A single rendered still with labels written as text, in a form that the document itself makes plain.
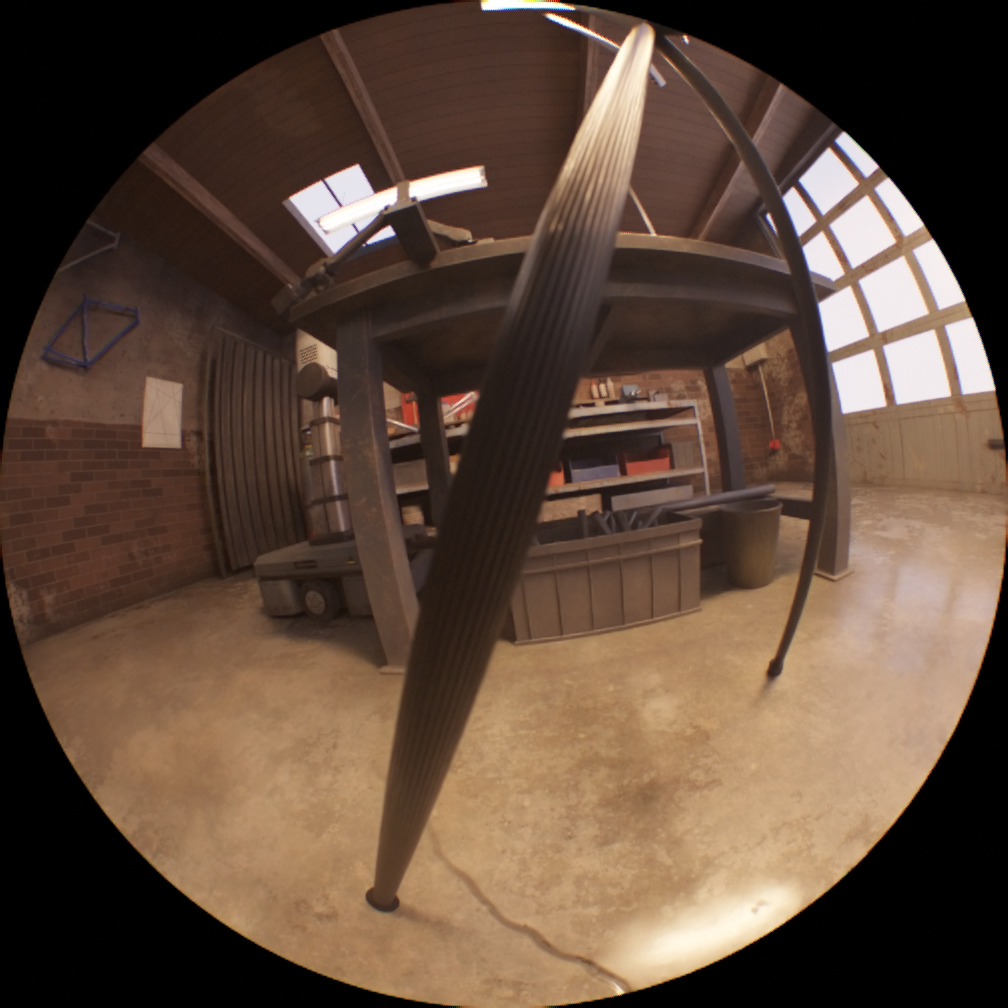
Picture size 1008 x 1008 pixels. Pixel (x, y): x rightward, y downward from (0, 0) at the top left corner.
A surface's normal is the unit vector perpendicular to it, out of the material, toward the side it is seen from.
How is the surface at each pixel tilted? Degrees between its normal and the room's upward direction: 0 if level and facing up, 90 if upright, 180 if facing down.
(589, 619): 90
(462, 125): 174
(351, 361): 90
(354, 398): 90
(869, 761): 0
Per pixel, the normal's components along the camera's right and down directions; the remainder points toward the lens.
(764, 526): -0.29, 0.22
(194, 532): 0.99, -0.15
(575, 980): -0.15, -0.99
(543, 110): 0.14, 0.99
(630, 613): -0.07, 0.08
